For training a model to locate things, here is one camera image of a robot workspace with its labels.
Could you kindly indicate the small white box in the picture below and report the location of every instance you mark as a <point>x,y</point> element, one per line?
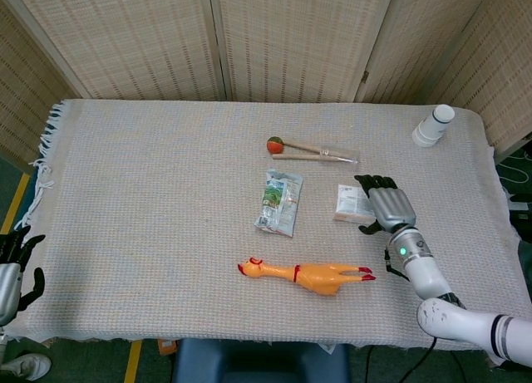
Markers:
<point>349,204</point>

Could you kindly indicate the plain wooden stick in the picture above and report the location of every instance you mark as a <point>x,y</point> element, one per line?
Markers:
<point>295,157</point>

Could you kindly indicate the beige woven tablecloth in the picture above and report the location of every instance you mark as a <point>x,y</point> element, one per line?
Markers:
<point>145,212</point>

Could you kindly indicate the clear plastic tube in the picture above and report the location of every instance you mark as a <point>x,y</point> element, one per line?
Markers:
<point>343,155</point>

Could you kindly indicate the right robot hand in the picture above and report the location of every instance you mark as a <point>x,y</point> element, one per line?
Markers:
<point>390,206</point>

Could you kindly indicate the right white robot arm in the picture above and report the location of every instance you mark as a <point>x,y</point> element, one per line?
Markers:
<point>432,275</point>

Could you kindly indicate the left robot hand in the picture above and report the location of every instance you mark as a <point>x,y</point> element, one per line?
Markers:
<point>9,279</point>

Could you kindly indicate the silver snack bag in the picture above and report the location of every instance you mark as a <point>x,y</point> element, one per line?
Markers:
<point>278,202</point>

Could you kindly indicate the wooden mallet with orange ball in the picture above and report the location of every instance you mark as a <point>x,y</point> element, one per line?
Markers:
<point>274,145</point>

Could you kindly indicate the woven folding screen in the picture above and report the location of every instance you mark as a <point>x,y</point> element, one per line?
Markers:
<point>291,38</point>

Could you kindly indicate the white shoe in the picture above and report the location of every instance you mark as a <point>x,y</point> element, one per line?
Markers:
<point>27,365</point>

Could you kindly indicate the white plastic bottle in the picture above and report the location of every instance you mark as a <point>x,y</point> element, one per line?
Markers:
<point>432,127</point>

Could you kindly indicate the orange cardboard piece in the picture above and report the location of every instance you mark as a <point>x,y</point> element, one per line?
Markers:
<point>167,347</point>

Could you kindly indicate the yellow rubber chicken toy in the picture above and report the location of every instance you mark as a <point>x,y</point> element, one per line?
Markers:
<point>316,277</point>

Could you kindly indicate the blue chair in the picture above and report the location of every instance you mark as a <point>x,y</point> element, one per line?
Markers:
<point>257,362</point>

